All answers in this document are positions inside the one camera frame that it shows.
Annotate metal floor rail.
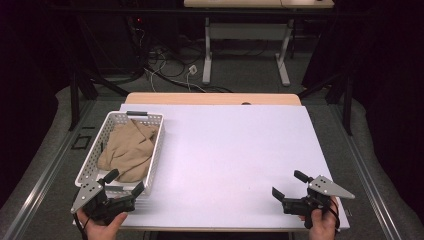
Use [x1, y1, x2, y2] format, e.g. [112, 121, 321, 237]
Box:
[0, 99, 98, 240]
[328, 103, 403, 240]

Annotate person's left hand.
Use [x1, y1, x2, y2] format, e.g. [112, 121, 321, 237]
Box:
[75, 208, 129, 240]

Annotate person's right hand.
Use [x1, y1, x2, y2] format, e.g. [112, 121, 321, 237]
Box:
[298, 196, 340, 240]

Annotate beige cloth garment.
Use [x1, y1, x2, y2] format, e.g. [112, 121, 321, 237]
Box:
[96, 119, 160, 184]

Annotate light wooden table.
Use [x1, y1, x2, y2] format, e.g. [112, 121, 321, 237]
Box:
[119, 92, 308, 233]

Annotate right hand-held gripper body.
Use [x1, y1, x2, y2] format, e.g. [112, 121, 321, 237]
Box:
[281, 174, 356, 230]

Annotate black metal stand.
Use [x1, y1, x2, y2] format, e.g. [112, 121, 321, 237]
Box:
[298, 71, 355, 136]
[68, 64, 130, 132]

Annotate black horizontal bar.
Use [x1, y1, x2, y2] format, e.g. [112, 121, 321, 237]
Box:
[49, 7, 336, 17]

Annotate white foam board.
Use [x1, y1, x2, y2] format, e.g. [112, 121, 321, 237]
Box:
[73, 103, 351, 231]

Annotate white floor cable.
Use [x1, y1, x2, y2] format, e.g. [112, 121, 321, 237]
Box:
[143, 54, 207, 94]

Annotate bundle of black floor cables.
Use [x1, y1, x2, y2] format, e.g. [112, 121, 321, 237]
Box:
[126, 16, 234, 94]

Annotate desk with white legs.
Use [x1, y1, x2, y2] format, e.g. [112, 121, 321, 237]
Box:
[183, 0, 335, 88]

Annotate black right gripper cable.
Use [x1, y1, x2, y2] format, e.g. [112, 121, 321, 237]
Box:
[328, 198, 342, 233]

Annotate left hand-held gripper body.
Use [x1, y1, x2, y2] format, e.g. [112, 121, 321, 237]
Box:
[70, 179, 137, 226]

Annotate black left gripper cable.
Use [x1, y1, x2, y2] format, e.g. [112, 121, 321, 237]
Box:
[72, 213, 88, 240]

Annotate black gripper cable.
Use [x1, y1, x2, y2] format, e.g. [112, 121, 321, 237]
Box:
[328, 198, 342, 233]
[72, 213, 88, 240]

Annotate white perforated plastic basket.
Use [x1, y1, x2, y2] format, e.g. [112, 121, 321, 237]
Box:
[74, 110, 165, 197]

